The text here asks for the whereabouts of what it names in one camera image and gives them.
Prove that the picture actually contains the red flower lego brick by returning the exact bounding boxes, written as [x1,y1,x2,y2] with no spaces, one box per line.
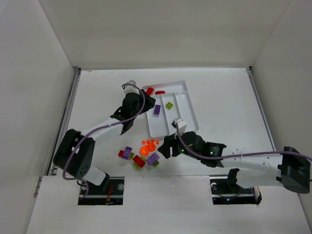
[146,87,155,96]

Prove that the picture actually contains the red curved lego brick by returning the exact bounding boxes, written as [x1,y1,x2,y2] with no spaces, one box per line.
[155,91,166,95]

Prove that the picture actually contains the purple sloped lego brick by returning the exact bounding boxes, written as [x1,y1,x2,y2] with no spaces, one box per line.
[146,153,159,165]

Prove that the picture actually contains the lime green small lego brick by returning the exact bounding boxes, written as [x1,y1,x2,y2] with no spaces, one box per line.
[128,153,135,160]

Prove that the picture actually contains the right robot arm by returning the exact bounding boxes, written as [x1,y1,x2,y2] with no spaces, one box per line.
[158,132,312,194]

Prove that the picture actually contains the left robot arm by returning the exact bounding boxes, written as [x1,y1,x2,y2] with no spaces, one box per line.
[53,93,156,192]

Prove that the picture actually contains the small orange lego pieces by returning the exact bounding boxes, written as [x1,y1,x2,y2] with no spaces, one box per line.
[142,139,160,145]

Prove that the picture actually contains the white divided sorting tray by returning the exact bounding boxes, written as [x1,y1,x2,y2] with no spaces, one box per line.
[143,80,199,139]

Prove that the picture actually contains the red square lego brick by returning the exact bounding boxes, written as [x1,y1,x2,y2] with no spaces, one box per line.
[133,155,146,168]

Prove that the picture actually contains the purple long lego brick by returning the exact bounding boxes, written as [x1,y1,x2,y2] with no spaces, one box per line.
[121,146,132,160]

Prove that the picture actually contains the small red lego brick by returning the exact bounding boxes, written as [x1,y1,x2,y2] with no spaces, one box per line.
[118,150,124,157]

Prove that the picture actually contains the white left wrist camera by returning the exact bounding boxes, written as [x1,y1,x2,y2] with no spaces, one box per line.
[122,80,138,94]

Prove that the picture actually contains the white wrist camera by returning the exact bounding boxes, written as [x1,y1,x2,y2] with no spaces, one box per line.
[122,80,138,94]
[172,117,187,134]

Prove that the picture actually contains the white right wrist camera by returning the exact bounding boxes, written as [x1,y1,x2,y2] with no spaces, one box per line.
[172,117,187,134]

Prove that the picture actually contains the orange lego ring piece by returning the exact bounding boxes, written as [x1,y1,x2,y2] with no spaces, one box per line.
[140,143,156,156]

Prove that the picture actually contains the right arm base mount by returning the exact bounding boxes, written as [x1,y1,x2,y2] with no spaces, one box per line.
[210,169,262,205]

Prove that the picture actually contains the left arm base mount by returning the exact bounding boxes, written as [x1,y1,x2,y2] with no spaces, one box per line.
[77,177,125,206]

